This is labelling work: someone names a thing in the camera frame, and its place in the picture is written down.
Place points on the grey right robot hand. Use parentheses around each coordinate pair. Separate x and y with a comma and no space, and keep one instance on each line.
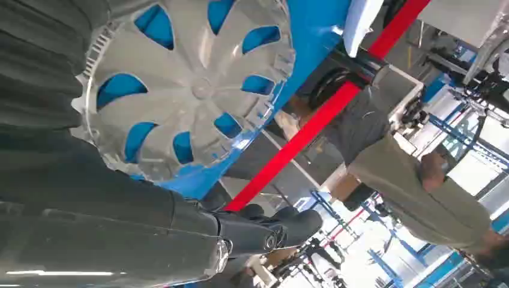
(99,230)

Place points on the red shelf beam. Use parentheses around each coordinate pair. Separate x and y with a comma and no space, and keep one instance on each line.
(302,135)

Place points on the blue metal shelf rack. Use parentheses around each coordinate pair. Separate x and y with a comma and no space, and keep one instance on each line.
(314,24)

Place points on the person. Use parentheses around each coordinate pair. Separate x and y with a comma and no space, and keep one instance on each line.
(417,198)

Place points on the white rounded object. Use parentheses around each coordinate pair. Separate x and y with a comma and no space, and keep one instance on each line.
(360,24)

